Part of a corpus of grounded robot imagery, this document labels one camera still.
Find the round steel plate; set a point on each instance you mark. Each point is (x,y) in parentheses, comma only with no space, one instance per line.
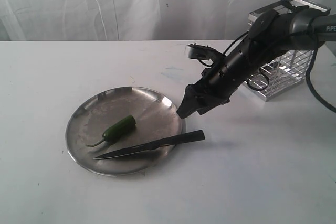
(155,115)

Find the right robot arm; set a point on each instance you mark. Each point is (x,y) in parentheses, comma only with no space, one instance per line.
(271,36)

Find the white backdrop curtain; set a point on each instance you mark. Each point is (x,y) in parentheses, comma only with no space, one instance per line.
(128,19)

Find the black kitchen knife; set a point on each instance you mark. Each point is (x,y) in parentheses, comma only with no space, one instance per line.
(168,141)

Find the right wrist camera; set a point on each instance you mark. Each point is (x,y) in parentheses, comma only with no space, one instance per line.
(205,55)

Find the wire metal utensil holder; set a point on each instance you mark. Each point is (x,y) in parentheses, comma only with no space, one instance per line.
(288,70)

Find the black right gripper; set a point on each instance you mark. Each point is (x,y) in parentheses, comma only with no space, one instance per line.
(211,90)

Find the green chili pepper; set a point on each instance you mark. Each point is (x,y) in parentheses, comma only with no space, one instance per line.
(116,131)

